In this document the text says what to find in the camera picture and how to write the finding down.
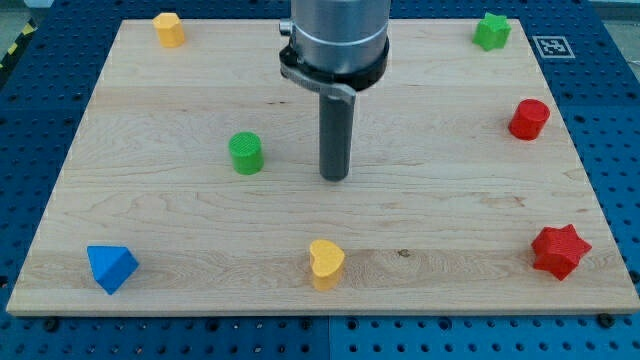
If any red star block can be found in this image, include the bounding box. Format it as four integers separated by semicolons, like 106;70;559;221
531;224;592;281

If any green cylinder block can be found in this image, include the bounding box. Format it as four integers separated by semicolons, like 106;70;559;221
228;132;264;175

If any blue triangle block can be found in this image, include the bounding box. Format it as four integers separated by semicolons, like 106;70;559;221
87;245;139;295

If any wooden board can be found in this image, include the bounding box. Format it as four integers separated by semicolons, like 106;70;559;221
7;19;639;317

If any yellow heart block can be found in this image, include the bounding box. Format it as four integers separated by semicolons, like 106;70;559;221
309;239;346;291

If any white fiducial marker tag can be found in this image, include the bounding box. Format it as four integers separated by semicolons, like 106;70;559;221
532;35;575;59

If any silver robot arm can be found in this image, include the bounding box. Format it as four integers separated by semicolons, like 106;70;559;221
279;0;391;182

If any red cylinder block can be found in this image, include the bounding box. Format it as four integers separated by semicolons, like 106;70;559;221
508;99;551;141

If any green star block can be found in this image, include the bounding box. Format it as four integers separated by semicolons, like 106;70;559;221
472;12;511;51

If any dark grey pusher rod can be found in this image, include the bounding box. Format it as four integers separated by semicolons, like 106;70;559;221
319;95;354;182

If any yellow hexagon block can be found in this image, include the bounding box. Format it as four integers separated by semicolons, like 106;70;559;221
152;12;185;48

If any black clamp ring mount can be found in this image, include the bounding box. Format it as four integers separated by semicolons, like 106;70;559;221
279;38;390;104

